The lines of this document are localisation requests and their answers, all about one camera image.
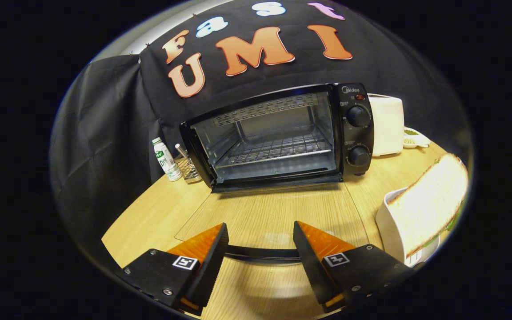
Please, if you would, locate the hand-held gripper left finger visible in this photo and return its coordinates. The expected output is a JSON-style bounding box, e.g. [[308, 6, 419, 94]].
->
[[116, 222, 230, 317]]

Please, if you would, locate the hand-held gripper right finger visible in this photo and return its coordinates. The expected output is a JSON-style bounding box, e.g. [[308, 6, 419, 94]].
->
[[292, 220, 416, 314]]

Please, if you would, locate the lettuce sandwich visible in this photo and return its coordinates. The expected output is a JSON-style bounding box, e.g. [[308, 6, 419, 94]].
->
[[387, 153, 470, 258]]

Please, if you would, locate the black toaster oven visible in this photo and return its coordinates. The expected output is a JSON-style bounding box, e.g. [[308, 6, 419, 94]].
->
[[174, 82, 375, 266]]

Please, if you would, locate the white pop-up toaster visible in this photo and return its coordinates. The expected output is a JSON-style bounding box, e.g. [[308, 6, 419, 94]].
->
[[368, 94, 405, 157]]

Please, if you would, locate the white rectangular plate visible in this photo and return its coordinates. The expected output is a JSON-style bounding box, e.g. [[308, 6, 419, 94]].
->
[[375, 188, 443, 267]]

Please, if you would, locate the white bottle green label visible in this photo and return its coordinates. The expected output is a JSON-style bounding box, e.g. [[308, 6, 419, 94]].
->
[[152, 137, 182, 182]]

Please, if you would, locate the small white dish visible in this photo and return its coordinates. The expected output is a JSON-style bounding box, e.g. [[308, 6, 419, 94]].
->
[[404, 127, 431, 149]]

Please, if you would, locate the black backdrop cloth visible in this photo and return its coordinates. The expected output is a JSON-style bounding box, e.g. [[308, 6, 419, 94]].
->
[[49, 0, 472, 249]]

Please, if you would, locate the wire utensil holder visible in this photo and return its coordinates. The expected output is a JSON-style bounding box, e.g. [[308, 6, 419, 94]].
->
[[175, 143, 202, 184]]

